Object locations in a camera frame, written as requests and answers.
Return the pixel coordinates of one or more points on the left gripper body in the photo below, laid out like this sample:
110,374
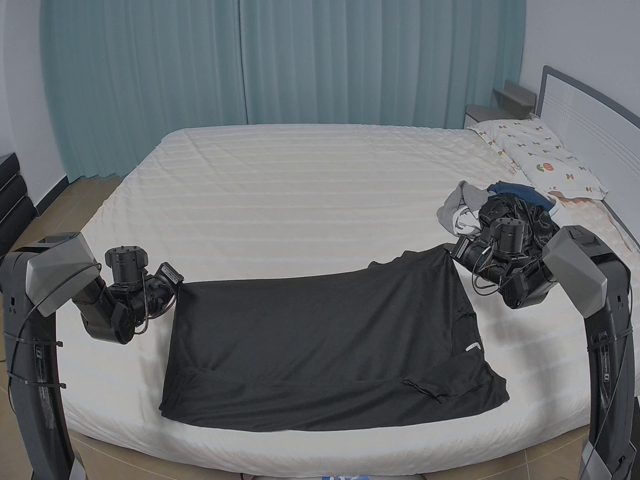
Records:
162,298

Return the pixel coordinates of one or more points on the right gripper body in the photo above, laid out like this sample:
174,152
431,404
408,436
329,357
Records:
481,259

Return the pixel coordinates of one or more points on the black T-shirt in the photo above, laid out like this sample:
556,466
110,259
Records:
325,343

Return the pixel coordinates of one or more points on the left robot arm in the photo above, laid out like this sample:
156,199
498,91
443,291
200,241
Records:
30,393

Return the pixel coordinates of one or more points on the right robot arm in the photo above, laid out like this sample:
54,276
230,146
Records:
610,368

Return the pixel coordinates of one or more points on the bed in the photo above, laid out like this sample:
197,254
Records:
300,193

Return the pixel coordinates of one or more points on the grey garment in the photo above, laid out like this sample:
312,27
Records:
460,198

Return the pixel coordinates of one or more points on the black satin garment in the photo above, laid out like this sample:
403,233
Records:
542,225

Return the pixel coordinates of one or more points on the dark blue garment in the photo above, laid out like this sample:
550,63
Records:
525,195

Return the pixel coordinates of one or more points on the white garment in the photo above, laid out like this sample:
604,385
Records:
560,213

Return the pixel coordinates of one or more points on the white printed pillow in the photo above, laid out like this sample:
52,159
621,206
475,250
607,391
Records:
540,153

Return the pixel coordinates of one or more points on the grey bedside table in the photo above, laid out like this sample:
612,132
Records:
517,95

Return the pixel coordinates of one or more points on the black chest of drawers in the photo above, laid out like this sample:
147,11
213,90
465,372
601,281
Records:
12,203

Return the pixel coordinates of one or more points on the blue-green curtain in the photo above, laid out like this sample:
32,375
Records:
150,68

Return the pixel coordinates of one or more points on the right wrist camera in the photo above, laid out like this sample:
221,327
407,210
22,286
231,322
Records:
461,249

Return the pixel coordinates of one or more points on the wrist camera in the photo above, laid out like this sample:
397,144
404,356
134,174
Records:
461,249
171,274

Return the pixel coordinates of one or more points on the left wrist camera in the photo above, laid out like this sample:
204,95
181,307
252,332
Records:
171,274

